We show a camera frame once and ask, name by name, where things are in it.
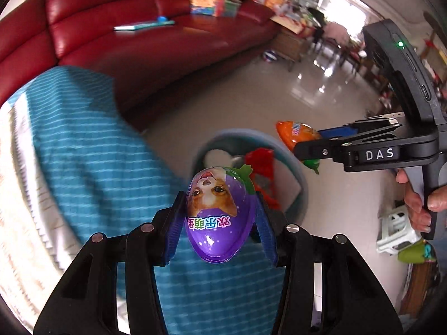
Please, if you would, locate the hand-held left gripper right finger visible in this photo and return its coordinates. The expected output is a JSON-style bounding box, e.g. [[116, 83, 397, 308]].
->
[[253, 192, 399, 322]]

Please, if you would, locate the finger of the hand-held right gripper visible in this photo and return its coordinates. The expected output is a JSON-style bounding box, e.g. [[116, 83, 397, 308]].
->
[[293, 138, 345, 163], [318, 113, 408, 140]]

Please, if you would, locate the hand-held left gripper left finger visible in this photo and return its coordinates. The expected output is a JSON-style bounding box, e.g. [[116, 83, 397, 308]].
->
[[33, 191, 186, 322]]

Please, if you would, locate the orange egg toy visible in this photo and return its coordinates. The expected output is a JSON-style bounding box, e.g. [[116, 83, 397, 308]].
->
[[275, 120, 324, 175]]

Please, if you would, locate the purple egg toy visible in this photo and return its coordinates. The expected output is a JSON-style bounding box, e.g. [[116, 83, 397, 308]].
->
[[183, 163, 257, 264]]

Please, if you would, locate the teal trash bin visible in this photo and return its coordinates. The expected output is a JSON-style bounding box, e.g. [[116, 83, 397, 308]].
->
[[190, 128, 310, 224]]

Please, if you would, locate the orange red snack wrapper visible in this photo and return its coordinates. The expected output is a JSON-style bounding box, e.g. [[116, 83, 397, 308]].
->
[[244, 148, 282, 210]]

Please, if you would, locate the small white cup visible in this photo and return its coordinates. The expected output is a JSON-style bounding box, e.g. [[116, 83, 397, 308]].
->
[[204, 149, 231, 168]]

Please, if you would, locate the person's right hand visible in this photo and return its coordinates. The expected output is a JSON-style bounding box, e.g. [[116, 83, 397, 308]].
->
[[396, 169, 447, 233]]

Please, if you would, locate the white plastic stool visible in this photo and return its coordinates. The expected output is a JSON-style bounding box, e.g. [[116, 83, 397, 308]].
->
[[376, 205, 423, 255]]

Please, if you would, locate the wooden side table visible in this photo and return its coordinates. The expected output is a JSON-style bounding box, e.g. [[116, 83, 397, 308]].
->
[[270, 17, 311, 72]]

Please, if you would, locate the patterned teal beige tablecloth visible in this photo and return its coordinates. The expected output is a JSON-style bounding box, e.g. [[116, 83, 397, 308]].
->
[[0, 66, 290, 335]]

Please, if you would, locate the black chair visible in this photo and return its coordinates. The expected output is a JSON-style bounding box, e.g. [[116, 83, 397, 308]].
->
[[307, 7, 327, 53]]

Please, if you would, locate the green plastic toy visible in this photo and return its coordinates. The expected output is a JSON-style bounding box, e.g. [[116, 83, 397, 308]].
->
[[398, 241, 437, 264]]

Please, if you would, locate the thin teal book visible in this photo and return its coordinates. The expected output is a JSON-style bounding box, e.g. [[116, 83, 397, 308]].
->
[[113, 19, 175, 32]]

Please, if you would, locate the red leather sofa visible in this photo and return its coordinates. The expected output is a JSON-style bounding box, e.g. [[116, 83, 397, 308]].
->
[[0, 0, 280, 126]]

